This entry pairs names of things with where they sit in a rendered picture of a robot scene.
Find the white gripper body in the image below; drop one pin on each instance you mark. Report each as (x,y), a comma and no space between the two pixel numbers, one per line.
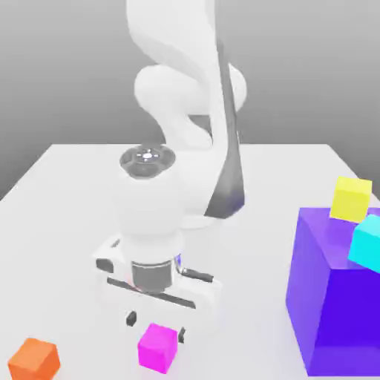
(190,294)

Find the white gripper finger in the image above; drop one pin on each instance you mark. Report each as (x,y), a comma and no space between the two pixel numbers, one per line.
(131,318)
(181,335)

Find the small cyan cube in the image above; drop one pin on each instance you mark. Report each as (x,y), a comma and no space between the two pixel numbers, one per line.
(366,243)

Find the small magenta cube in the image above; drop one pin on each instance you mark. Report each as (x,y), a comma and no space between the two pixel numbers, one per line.
(157,347)

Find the large purple box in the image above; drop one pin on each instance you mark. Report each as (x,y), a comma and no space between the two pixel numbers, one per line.
(341,311)

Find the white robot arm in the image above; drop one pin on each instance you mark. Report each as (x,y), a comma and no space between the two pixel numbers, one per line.
(154,207)

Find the small orange cube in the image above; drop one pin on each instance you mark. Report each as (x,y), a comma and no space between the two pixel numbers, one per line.
(34,360)

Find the small yellow cube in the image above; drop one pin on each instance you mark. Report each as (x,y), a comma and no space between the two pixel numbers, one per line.
(350,200)

